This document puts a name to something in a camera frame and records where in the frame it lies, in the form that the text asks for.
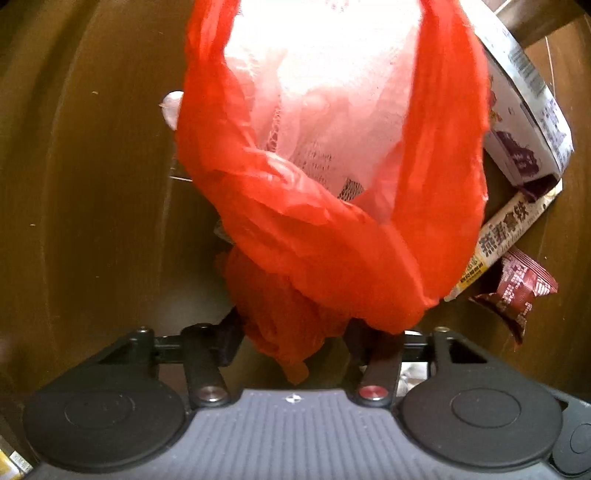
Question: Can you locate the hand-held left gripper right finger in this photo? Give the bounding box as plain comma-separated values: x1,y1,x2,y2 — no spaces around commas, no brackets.
345,320,490,409

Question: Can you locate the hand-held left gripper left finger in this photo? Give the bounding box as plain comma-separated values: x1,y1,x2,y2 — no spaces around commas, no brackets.
99,310,246,409

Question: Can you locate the red plastic bag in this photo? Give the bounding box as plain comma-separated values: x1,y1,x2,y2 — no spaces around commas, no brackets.
177,0,493,385

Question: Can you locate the dark red snack wrapper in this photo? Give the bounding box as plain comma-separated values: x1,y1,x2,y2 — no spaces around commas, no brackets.
468,247,559,346

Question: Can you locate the cream stick packet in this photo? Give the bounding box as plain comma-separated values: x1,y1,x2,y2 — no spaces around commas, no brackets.
444,178,564,303

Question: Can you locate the small white scrap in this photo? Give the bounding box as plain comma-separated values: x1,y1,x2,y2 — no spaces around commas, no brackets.
161,90,185,130

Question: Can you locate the yellow packet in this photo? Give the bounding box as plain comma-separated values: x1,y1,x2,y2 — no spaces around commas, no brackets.
0,445,34,480

